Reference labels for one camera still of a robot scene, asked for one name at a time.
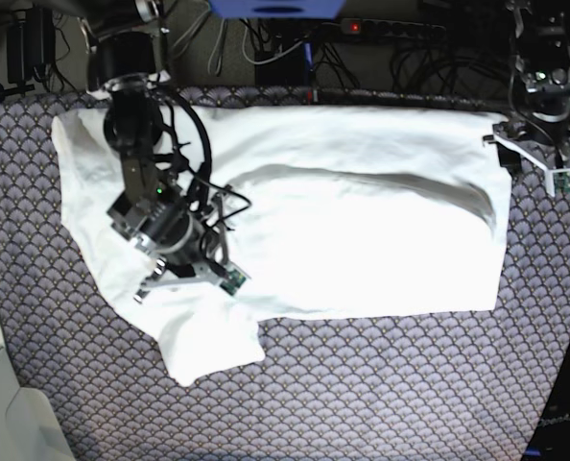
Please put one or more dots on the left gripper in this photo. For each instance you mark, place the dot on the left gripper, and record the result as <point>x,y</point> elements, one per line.
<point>546,145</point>

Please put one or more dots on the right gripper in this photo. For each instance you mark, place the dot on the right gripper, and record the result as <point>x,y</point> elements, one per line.
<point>189,245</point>

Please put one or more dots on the white T-shirt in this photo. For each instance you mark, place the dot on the white T-shirt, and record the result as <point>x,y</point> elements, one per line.
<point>338,212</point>

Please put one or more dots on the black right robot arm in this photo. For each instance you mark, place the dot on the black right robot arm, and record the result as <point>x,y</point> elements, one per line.
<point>158,138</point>

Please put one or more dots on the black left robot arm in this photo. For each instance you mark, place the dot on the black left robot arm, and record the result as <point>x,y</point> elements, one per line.
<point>539,83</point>

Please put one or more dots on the black power strip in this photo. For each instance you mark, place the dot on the black power strip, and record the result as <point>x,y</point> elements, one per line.
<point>375,29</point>

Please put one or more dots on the black box under table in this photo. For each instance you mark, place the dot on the black box under table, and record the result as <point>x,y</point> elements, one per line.
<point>291,70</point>

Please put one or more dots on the patterned purple tablecloth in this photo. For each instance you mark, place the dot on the patterned purple tablecloth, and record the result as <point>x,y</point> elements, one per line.
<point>461,386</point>

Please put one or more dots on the white plastic bin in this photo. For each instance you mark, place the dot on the white plastic bin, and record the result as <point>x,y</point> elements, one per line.
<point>29,429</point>

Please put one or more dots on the black equipment left background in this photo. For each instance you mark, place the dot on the black equipment left background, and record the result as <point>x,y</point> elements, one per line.
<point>28,49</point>

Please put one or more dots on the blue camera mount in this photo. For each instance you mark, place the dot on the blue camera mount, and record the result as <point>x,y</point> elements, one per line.
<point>313,9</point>

